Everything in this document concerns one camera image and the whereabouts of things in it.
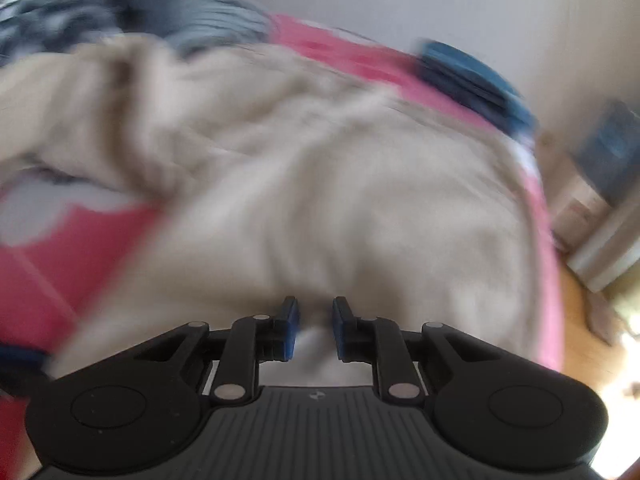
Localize grey-beige curtain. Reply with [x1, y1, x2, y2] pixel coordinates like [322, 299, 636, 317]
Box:
[565, 200, 640, 293]

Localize light blue-grey knit sweater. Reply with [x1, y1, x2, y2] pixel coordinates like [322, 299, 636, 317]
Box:
[165, 0, 273, 56]

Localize dark navy garment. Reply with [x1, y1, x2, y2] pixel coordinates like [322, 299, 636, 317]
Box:
[105, 0, 173, 28]

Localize beige pants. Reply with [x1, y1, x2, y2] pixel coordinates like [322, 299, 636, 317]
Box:
[0, 37, 546, 386]

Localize pink floral blanket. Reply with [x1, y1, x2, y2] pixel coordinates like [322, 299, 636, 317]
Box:
[0, 12, 566, 396]

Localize folded blue shirt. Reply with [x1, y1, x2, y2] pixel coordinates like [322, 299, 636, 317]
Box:
[417, 40, 538, 126]

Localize blue translucent plastic bag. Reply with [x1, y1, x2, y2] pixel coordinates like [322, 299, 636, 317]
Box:
[575, 102, 640, 206]

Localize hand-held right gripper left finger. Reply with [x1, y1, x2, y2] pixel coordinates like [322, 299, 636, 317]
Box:
[125, 296, 300, 403]

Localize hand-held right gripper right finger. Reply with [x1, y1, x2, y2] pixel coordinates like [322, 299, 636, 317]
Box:
[334, 296, 506, 403]

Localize folded blue jeans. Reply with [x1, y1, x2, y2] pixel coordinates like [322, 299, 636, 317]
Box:
[415, 67, 521, 136]

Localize dark plaid shirt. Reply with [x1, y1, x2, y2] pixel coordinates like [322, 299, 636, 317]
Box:
[0, 0, 118, 68]

